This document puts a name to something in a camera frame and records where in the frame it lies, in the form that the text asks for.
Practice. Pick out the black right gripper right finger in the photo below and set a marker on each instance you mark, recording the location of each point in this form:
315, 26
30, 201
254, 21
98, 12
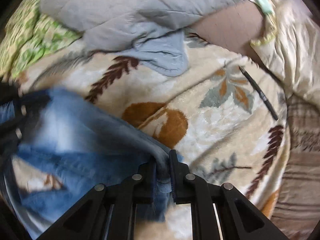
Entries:
218, 212

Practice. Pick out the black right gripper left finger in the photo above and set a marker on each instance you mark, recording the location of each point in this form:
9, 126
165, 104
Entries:
107, 212

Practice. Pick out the blue denim jeans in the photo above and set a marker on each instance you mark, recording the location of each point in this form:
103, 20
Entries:
81, 146

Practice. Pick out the brown striped bedsheet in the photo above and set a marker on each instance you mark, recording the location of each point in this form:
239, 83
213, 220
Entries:
296, 212

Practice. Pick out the green patterned pillow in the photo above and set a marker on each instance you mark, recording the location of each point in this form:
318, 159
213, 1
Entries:
29, 36

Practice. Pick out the beige leaf-print fleece blanket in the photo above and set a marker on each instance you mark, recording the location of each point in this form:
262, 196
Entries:
210, 114

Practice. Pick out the black pen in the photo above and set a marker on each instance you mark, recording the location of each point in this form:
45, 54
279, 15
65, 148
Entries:
260, 93

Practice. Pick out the grey quilted pillow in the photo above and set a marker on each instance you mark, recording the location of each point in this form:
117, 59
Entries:
149, 30

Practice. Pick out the cream crumpled cloth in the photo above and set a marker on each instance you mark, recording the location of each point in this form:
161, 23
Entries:
289, 48

